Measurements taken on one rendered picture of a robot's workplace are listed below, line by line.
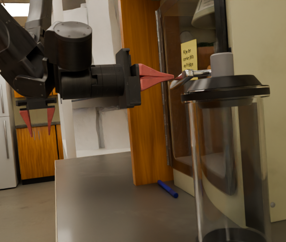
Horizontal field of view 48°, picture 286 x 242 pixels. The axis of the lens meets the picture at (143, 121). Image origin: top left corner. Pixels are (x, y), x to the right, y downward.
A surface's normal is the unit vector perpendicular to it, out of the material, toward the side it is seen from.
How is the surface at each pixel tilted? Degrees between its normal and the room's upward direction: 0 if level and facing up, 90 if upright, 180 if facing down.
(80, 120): 81
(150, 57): 90
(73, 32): 40
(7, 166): 90
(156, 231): 0
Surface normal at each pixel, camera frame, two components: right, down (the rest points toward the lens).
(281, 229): -0.08, -1.00
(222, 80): -0.23, -0.53
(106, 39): -0.31, 0.16
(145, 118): 0.27, 0.03
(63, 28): 0.11, -0.75
